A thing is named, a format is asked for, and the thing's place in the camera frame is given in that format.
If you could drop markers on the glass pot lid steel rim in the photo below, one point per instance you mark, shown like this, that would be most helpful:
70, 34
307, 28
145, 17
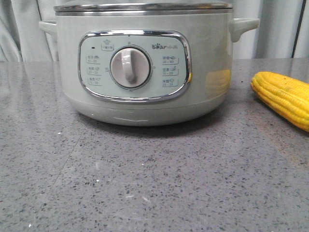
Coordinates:
158, 5

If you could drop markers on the white pleated curtain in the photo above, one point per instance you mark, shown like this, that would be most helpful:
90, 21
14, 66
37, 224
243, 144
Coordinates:
283, 30

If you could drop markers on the pale green electric cooking pot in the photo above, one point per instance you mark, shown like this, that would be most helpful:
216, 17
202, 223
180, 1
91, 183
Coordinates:
145, 67

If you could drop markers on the yellow corn cob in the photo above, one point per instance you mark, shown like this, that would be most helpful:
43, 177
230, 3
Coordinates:
287, 96

